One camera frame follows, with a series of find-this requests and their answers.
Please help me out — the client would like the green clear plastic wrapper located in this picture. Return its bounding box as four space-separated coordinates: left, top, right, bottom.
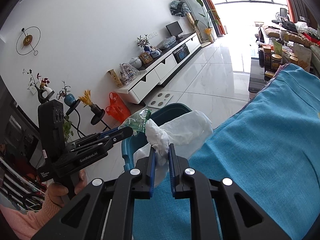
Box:
118 108 152 136

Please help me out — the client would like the white tissue bag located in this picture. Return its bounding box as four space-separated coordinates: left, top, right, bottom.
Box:
134 111 213 187

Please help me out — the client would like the pink sleeve left forearm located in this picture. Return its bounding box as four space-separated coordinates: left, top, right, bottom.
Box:
1 194 61 239

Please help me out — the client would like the teal trash bin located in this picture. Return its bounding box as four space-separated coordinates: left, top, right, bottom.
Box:
121 103 192 171

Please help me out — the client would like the person left hand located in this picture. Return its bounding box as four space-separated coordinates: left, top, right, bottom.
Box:
41 169 87 219

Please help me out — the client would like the orange plastic bag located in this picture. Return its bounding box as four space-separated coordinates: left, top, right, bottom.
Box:
105 92 131 123

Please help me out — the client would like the white bathroom scale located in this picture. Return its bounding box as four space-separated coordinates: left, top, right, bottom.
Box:
148 92 173 109

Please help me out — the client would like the white black tv cabinet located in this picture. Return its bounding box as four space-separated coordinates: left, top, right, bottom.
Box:
115 33 201 104

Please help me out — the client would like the blue floral tablecloth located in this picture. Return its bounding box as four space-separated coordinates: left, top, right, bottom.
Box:
188 64 319 239

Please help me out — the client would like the small black monitor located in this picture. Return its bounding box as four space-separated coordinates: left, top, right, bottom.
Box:
166 21 183 40

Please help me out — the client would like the covered standing fan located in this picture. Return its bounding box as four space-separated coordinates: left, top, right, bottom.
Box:
170 1 191 17

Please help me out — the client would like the left orange grey curtain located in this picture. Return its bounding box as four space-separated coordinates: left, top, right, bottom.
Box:
202 0 226 36

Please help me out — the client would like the orange grey curtain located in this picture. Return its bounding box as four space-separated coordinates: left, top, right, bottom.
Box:
202 0 226 36
287 0 319 29

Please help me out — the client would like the tall green potted plant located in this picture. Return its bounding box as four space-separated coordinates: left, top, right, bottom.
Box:
195 0 220 43

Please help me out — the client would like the white standing air conditioner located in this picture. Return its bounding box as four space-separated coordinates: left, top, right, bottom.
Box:
179 0 217 40

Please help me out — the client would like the cluttered coffee table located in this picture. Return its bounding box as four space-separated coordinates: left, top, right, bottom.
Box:
248 25 319 97

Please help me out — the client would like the right orange grey curtain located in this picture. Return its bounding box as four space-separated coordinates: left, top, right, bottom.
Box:
287 0 319 29

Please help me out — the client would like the round wall clock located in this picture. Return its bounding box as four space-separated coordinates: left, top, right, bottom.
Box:
16 26 41 56

